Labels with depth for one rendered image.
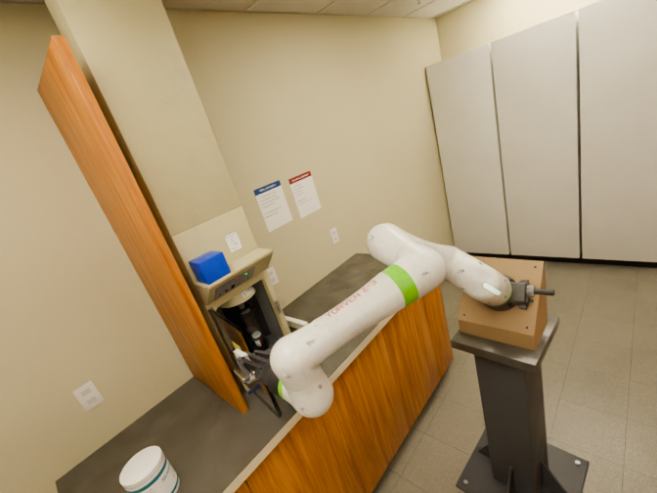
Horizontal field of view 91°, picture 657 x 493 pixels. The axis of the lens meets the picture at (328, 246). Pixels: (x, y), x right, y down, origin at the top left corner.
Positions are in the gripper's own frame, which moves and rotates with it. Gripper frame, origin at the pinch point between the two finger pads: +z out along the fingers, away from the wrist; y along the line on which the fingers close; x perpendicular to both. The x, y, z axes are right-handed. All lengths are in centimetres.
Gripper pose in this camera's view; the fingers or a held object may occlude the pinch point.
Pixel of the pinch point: (241, 356)
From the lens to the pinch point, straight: 116.4
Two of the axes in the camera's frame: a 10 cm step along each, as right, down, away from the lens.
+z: -7.1, -0.4, 7.0
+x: 2.8, 9.0, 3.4
